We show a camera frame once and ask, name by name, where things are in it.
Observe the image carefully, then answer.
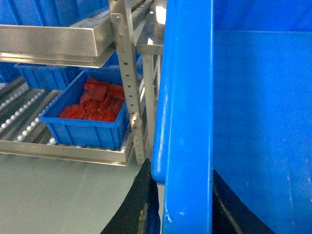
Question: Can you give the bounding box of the blue bin on upper shelf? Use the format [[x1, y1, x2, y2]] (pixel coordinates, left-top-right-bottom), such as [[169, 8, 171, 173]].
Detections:
[[0, 0, 109, 27]]

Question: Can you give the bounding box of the large blue plastic crate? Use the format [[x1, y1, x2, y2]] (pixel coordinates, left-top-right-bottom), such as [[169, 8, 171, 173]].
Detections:
[[152, 0, 312, 234]]

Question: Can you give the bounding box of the small blue bin behind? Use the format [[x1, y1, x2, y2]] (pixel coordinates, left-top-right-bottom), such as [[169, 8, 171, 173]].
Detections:
[[15, 63, 80, 90]]

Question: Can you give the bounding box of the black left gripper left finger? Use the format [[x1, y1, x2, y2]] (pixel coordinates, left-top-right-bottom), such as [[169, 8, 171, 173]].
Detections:
[[101, 159, 160, 234]]

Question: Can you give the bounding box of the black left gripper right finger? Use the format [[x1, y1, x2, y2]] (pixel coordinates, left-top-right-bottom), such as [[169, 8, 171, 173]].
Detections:
[[212, 170, 273, 234]]

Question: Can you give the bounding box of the blue bin with red parts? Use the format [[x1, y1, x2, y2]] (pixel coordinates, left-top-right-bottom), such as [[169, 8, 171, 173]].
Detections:
[[39, 71, 129, 150]]

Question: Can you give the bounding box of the steel roller shelf rack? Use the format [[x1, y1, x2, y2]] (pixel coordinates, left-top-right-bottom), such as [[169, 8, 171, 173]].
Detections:
[[0, 0, 153, 166]]

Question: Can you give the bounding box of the red plastic parts pile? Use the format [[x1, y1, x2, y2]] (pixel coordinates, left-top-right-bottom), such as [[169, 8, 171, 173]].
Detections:
[[58, 78, 125, 122]]

